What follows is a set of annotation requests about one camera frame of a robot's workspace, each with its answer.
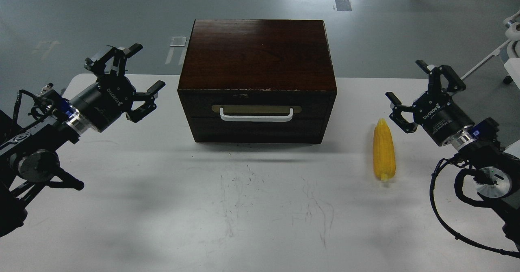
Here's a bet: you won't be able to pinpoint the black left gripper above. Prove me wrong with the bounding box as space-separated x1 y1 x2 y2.
70 44 166 132

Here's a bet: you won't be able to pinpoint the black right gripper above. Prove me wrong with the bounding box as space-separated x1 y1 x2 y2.
385 60 475 146

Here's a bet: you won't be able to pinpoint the yellow corn cob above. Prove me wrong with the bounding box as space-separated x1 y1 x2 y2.
372 118 396 182

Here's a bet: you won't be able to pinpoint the wooden drawer with white handle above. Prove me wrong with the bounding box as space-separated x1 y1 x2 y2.
178 89 337 144

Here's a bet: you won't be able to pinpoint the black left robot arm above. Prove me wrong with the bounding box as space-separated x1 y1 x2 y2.
0 44 165 236

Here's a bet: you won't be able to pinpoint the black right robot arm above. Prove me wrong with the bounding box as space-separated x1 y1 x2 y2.
386 60 519 246

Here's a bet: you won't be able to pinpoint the dark wooden drawer cabinet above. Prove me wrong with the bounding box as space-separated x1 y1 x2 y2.
178 19 338 144

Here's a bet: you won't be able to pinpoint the white floor tape marks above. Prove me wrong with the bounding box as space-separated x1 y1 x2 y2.
164 36 188 65

